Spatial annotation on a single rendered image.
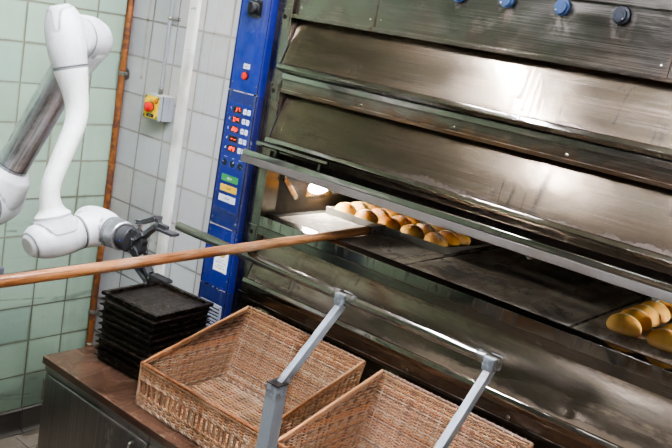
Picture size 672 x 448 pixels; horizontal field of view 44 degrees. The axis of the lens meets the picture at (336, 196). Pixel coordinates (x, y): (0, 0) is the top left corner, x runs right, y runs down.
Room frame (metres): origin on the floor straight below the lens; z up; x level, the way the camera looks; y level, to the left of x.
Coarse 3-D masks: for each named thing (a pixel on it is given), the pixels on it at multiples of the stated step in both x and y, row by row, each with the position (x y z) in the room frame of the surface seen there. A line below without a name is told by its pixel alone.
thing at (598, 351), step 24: (264, 216) 2.96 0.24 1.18; (336, 240) 2.80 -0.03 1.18; (360, 264) 2.67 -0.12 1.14; (384, 264) 2.62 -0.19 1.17; (432, 288) 2.50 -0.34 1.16; (456, 288) 2.46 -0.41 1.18; (480, 312) 2.39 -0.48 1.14; (504, 312) 2.34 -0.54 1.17; (528, 312) 2.35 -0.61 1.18; (552, 336) 2.25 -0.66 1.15; (576, 336) 2.21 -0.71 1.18; (624, 360) 2.12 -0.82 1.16; (648, 360) 2.11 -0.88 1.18
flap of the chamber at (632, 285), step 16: (240, 160) 2.85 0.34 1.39; (256, 160) 2.80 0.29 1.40; (288, 176) 2.70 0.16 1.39; (304, 176) 2.66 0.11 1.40; (336, 192) 2.58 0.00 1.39; (352, 192) 2.54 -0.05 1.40; (384, 208) 2.46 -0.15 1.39; (400, 208) 2.43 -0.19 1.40; (432, 224) 2.35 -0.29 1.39; (448, 224) 2.32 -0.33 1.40; (496, 240) 2.23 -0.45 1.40; (544, 256) 2.14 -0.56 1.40; (592, 272) 2.05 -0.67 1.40; (608, 272) 2.03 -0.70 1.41; (640, 288) 1.98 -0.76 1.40; (656, 288) 1.96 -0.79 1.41
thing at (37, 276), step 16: (272, 240) 2.55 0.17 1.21; (288, 240) 2.60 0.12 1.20; (304, 240) 2.66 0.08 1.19; (320, 240) 2.73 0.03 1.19; (144, 256) 2.16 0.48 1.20; (160, 256) 2.20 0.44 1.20; (176, 256) 2.24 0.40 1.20; (192, 256) 2.28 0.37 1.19; (208, 256) 2.33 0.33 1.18; (32, 272) 1.90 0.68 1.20; (48, 272) 1.92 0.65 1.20; (64, 272) 1.96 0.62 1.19; (80, 272) 1.99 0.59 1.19; (96, 272) 2.03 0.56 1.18
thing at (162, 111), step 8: (152, 96) 3.28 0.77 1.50; (160, 96) 3.26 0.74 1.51; (168, 96) 3.30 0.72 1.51; (160, 104) 3.26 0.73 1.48; (168, 104) 3.29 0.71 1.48; (144, 112) 3.30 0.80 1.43; (152, 112) 3.27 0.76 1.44; (160, 112) 3.26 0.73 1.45; (168, 112) 3.29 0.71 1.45; (160, 120) 3.26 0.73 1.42; (168, 120) 3.29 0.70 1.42
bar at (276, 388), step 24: (216, 240) 2.57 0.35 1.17; (264, 264) 2.43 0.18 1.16; (312, 288) 2.31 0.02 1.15; (336, 288) 2.27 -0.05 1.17; (336, 312) 2.22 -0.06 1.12; (384, 312) 2.15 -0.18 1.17; (312, 336) 2.17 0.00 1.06; (432, 336) 2.05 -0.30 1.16; (480, 360) 1.96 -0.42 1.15; (288, 384) 2.08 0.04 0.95; (480, 384) 1.91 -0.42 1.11; (264, 408) 2.07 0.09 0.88; (264, 432) 2.06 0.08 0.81; (456, 432) 1.85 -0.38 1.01
